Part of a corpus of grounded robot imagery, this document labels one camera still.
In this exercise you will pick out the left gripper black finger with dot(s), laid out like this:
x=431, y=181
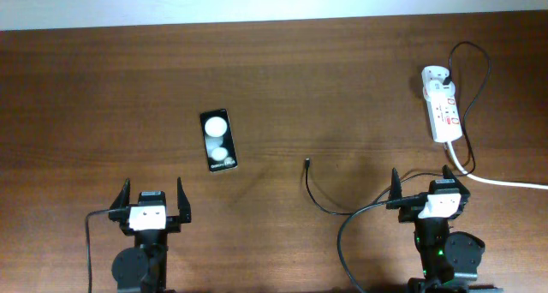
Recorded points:
x=122, y=200
x=183, y=204

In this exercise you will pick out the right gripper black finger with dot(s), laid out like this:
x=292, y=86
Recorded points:
x=448, y=174
x=395, y=186

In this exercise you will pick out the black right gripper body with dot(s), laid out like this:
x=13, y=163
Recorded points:
x=410, y=211

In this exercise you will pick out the black smartphone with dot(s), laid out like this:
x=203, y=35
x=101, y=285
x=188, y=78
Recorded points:
x=218, y=140

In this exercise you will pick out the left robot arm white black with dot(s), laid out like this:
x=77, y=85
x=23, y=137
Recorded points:
x=143, y=267

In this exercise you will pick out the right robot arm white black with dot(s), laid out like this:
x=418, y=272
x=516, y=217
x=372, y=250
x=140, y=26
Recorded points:
x=449, y=259

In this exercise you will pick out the white power strip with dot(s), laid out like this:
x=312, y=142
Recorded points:
x=443, y=112

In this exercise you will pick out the white USB wall charger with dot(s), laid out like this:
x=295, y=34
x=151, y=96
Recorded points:
x=435, y=80

